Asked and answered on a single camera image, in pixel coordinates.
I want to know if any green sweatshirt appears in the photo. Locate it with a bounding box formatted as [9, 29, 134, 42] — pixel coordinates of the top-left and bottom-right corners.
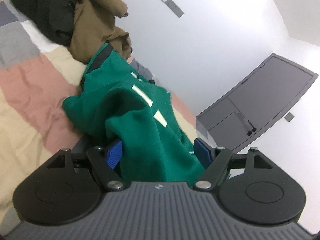
[62, 43, 204, 185]

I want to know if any grey door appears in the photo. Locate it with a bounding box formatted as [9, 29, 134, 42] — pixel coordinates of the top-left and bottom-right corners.
[197, 53, 318, 153]

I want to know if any patchwork bed cover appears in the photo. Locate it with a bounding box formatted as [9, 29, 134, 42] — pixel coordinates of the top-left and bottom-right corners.
[1, 0, 215, 217]

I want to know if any brown garment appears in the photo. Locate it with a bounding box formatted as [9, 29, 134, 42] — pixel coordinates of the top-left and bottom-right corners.
[69, 0, 132, 63]

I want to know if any black garment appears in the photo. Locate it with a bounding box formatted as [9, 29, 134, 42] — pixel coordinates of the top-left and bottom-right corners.
[11, 0, 76, 46]

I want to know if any black door handle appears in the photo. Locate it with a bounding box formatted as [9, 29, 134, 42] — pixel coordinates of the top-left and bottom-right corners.
[247, 120, 257, 136]

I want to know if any small wall switch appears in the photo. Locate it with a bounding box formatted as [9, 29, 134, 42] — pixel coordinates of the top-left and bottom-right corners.
[285, 112, 295, 122]

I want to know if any grey wall panel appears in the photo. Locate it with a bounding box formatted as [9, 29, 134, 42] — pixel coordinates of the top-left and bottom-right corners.
[161, 0, 184, 18]

